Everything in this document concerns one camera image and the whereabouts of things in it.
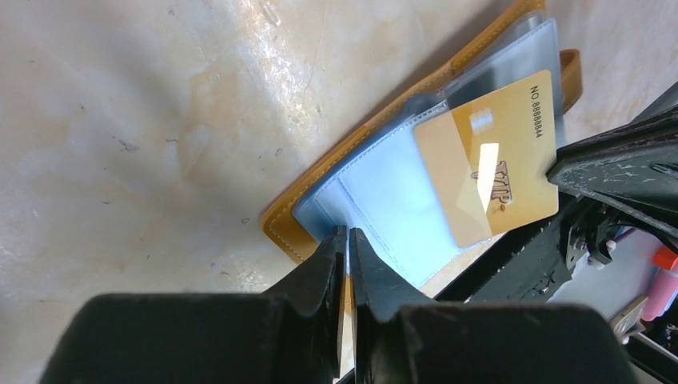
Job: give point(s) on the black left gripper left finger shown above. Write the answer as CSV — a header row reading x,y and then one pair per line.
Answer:
x,y
308,345

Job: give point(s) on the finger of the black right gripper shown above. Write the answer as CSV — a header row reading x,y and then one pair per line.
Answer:
x,y
637,161
646,205

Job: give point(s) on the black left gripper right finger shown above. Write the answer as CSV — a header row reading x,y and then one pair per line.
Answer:
x,y
393,322

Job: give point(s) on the yellow leather card holder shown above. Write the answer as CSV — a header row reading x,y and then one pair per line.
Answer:
x,y
375,179

